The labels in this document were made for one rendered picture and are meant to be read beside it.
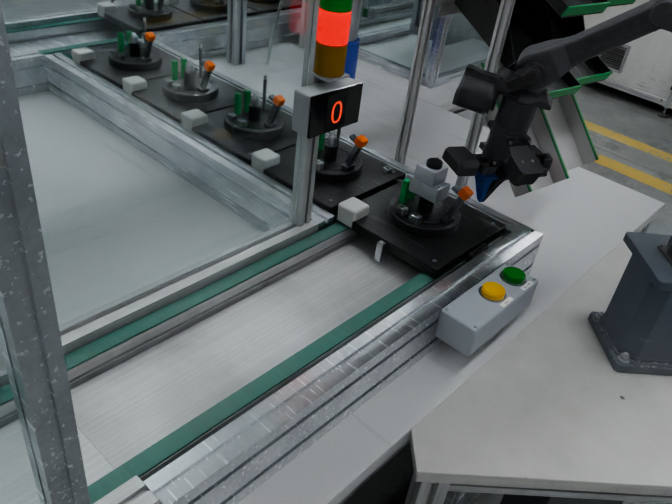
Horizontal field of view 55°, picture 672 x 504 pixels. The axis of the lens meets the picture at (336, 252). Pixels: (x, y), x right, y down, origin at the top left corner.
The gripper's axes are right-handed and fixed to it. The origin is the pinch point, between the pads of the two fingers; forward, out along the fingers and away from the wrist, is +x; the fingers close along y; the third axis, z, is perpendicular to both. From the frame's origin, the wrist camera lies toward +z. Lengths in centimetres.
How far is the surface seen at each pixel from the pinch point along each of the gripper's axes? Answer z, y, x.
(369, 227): -8.1, -15.8, 14.5
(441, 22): -100, 47, 8
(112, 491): 35, -66, 15
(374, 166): -30.5, -4.6, 15.9
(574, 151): -22.2, 41.6, 7.9
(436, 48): -99, 48, 17
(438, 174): -7.8, -4.8, 2.8
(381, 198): -17.5, -8.9, 14.9
